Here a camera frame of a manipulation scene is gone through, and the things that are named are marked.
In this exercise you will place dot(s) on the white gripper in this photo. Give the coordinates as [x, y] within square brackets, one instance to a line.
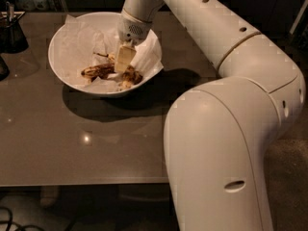
[132, 32]

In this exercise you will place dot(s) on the dark spotted banana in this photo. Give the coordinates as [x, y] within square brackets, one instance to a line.
[102, 71]

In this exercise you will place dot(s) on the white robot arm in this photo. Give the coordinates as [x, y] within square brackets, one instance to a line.
[216, 134]

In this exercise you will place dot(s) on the yellow spotted banana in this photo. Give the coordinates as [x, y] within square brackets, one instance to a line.
[129, 77]

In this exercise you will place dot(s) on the white ceramic bowl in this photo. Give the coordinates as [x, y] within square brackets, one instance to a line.
[77, 77]

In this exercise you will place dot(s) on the white paper liner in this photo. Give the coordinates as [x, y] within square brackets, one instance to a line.
[80, 42]

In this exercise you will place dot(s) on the dark glass container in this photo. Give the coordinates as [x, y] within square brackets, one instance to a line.
[12, 38]

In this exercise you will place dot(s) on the dark round object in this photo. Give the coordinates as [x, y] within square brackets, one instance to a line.
[4, 70]

